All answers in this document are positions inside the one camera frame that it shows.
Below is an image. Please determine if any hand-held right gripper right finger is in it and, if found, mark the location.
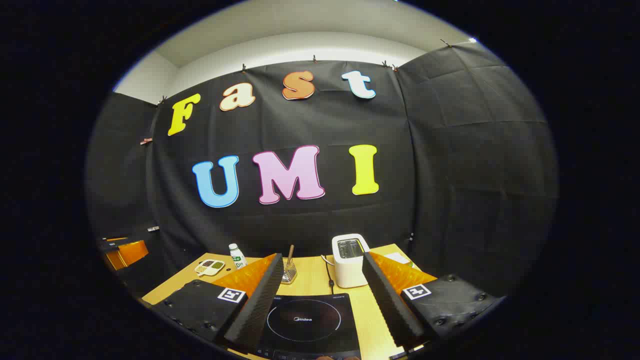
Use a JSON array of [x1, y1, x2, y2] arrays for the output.
[[362, 251, 501, 350]]

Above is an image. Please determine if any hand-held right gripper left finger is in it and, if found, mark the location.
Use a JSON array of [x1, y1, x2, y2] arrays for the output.
[[150, 252, 285, 351]]

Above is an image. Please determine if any black induction cooktop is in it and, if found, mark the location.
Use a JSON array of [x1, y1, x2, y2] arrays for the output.
[[255, 293, 362, 360]]

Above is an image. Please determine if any white drink bottle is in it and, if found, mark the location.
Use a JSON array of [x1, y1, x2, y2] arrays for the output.
[[228, 243, 248, 270]]

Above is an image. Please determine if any white toaster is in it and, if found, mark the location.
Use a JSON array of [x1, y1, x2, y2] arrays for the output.
[[331, 233, 371, 289]]

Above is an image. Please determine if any white divided bean dish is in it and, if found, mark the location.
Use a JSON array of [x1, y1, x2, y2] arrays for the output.
[[194, 259, 226, 277]]

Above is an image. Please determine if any black backdrop cloth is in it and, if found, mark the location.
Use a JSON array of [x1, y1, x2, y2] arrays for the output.
[[85, 42, 559, 301]]

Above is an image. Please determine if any black toaster cable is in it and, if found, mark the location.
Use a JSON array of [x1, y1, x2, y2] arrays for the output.
[[321, 254, 335, 295]]

